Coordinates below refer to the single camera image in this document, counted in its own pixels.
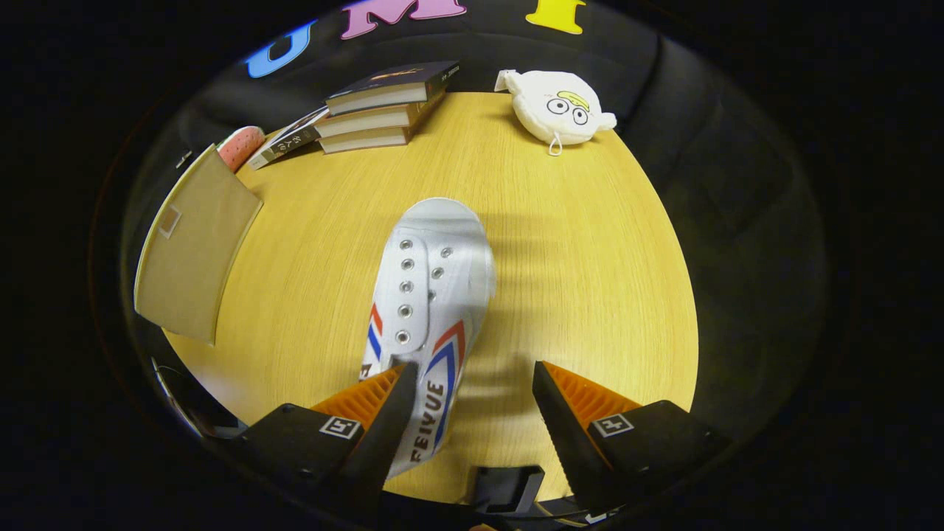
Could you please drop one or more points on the watermelon slice toy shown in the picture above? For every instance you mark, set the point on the watermelon slice toy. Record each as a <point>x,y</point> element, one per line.
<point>240,147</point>

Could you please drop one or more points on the white plush face toy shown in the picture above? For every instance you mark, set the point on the white plush face toy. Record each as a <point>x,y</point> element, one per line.
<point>553,107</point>

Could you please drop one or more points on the white canvas shoe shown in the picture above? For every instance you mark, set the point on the white canvas shoe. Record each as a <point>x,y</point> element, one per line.
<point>450,258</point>

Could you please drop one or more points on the beige fabric storage box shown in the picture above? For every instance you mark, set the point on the beige fabric storage box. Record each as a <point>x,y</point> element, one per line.
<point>195,251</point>

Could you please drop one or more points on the black plastic block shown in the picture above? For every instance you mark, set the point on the black plastic block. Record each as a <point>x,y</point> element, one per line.
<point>505,488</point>

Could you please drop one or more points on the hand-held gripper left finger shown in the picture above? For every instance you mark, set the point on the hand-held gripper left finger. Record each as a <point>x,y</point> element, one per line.
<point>380,442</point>

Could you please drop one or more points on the portrait cover book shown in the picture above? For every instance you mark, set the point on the portrait cover book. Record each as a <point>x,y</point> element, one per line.
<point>291,140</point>

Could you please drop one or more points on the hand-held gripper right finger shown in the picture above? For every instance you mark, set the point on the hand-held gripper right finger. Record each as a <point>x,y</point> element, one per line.
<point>571,431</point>

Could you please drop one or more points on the silver clip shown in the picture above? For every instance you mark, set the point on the silver clip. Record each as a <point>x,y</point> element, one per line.
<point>184,159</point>

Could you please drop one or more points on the black cover book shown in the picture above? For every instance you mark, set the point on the black cover book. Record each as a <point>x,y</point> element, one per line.
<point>391,77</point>

